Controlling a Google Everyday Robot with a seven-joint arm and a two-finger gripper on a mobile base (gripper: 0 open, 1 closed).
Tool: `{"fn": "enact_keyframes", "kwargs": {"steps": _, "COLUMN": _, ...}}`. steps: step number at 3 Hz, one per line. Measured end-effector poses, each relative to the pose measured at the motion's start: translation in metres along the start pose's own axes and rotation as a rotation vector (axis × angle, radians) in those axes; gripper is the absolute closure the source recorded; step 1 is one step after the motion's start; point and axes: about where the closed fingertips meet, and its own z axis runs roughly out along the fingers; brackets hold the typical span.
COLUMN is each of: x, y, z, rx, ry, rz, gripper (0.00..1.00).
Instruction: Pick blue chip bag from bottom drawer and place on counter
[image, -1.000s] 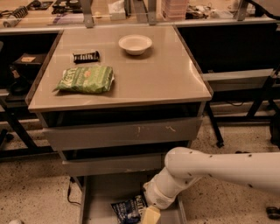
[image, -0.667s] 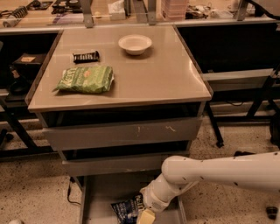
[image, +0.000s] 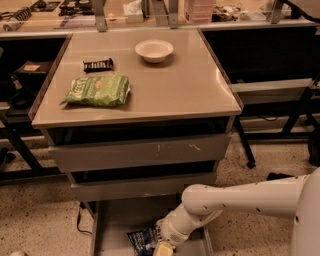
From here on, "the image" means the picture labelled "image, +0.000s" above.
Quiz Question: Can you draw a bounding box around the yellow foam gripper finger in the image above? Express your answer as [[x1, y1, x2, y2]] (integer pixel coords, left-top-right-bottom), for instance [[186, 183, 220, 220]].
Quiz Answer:
[[153, 241, 174, 256]]

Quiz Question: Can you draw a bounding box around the black box with label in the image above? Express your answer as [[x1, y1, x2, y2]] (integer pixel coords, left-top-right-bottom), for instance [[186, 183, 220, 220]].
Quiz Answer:
[[14, 61, 53, 79]]

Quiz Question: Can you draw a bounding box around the black candy bar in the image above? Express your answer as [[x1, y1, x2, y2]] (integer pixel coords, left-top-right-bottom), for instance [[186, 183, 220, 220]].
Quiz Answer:
[[83, 58, 114, 73]]

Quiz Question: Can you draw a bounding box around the black cable on floor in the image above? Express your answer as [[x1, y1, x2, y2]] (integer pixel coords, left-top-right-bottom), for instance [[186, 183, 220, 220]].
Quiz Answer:
[[76, 201, 93, 236]]

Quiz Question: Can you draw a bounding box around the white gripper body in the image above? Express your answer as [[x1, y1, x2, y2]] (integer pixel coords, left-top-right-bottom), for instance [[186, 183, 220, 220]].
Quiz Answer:
[[155, 218, 188, 248]]

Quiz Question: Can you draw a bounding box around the grey middle drawer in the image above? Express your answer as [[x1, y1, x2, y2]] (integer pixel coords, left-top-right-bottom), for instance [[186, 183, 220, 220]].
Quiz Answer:
[[71, 172, 216, 202]]

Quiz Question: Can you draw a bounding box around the long grey background desk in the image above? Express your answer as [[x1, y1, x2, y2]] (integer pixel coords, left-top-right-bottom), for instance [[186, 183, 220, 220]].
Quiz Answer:
[[1, 0, 320, 181]]

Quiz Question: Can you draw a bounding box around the white bowl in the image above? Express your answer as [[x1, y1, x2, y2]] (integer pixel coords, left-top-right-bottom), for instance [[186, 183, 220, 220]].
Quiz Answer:
[[135, 39, 174, 63]]

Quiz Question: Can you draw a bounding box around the blue chip bag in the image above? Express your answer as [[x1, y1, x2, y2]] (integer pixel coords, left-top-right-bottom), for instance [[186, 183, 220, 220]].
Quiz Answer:
[[127, 226, 159, 256]]

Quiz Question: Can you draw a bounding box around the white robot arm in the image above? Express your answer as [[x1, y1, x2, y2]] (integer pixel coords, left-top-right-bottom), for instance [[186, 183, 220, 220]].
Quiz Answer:
[[153, 168, 320, 256]]

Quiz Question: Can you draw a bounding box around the grey drawer cabinet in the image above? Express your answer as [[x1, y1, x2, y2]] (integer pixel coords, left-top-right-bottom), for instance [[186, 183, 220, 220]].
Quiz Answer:
[[32, 29, 242, 256]]

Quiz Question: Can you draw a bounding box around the black office chair base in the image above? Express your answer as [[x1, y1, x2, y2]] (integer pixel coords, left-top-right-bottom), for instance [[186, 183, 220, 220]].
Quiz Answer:
[[267, 130, 320, 181]]

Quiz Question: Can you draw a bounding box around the green chip bag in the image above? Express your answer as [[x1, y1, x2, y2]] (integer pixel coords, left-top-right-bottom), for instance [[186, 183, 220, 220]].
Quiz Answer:
[[64, 75, 130, 107]]

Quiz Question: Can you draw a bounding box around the white tissue box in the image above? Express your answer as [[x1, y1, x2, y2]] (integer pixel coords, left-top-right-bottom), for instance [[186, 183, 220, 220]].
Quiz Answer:
[[123, 0, 144, 24]]

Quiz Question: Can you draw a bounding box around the grey top drawer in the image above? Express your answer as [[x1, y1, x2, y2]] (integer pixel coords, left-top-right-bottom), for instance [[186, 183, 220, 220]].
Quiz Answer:
[[49, 134, 231, 172]]

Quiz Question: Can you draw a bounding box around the pink stacked container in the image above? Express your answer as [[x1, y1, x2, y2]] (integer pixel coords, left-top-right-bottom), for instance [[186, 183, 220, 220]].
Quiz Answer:
[[184, 0, 216, 24]]

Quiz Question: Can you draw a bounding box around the grey open bottom drawer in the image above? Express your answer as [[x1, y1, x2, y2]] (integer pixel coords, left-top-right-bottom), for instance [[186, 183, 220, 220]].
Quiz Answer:
[[90, 195, 214, 256]]

